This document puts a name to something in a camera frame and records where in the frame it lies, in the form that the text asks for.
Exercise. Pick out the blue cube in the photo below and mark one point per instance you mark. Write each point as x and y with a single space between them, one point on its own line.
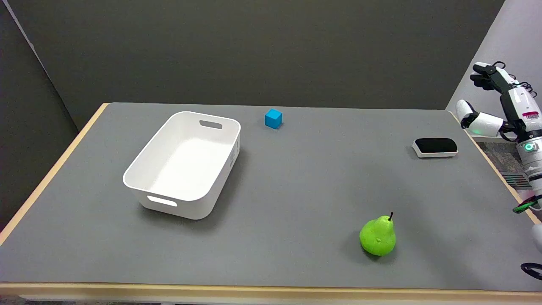
273 118

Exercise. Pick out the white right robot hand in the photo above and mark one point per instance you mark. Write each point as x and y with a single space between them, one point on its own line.
516 103

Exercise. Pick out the black and white blackboard eraser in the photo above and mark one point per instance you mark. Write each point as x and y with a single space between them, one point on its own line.
435 147

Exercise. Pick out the green pear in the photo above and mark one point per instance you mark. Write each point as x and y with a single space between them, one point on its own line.
378 238

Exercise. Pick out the grey table mat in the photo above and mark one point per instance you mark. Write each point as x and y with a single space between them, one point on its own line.
271 197

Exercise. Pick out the white plastic storage bin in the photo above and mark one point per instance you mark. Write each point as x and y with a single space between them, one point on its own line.
185 163

